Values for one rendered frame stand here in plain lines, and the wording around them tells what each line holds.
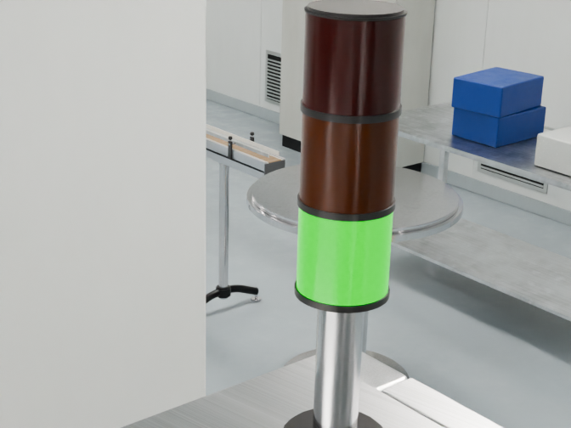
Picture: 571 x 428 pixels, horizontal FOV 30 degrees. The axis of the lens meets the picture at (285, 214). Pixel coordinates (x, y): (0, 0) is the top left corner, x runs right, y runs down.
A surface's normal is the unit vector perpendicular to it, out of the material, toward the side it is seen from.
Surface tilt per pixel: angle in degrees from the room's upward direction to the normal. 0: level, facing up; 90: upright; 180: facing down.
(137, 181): 90
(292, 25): 90
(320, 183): 90
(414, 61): 90
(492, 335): 0
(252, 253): 0
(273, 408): 0
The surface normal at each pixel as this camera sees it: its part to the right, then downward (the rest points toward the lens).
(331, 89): -0.47, 0.29
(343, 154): -0.17, 0.33
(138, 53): 0.64, 0.28
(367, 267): 0.44, 0.32
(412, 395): 0.03, -0.94
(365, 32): 0.14, 0.35
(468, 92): -0.69, 0.23
